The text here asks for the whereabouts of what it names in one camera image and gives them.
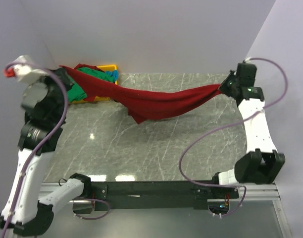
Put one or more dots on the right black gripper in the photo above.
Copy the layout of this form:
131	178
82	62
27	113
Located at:
227	85

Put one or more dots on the blue t shirt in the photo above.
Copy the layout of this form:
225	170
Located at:
113	74

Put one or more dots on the green t shirt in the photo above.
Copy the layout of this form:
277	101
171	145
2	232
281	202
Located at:
78	91

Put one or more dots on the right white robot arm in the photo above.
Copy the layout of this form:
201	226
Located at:
262	162

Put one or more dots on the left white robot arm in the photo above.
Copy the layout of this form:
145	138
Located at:
25	212

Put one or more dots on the aluminium frame rail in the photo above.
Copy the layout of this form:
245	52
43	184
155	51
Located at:
268	192

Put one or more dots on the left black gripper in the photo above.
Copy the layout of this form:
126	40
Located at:
63	76

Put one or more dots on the dark red t shirt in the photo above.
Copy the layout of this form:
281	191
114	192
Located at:
87	66

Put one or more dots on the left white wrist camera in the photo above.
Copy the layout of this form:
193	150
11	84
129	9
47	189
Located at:
22	70

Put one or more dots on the yellow plastic bin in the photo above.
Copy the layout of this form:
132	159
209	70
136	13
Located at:
105	69

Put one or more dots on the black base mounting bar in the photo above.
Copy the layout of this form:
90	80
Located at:
157	194

